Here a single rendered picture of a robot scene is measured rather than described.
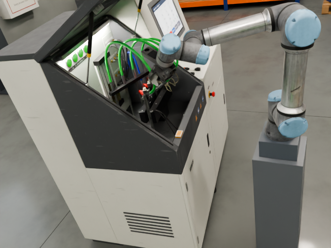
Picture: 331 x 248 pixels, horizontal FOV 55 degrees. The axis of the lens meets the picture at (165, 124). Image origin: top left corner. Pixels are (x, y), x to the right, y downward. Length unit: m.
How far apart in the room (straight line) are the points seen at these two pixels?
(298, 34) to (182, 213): 1.15
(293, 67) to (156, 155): 0.76
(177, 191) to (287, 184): 0.57
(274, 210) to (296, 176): 0.30
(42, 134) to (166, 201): 0.79
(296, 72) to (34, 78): 1.18
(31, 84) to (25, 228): 1.56
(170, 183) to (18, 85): 0.92
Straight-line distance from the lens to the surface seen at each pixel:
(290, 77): 1.34
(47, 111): 1.76
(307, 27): 1.25
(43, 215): 2.99
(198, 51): 1.23
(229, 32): 1.35
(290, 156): 1.67
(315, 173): 2.80
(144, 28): 2.07
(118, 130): 1.60
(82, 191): 2.09
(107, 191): 1.98
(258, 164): 1.70
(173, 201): 1.83
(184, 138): 1.68
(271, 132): 1.63
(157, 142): 1.55
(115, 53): 2.13
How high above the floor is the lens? 1.92
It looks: 33 degrees down
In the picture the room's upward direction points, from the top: 13 degrees counter-clockwise
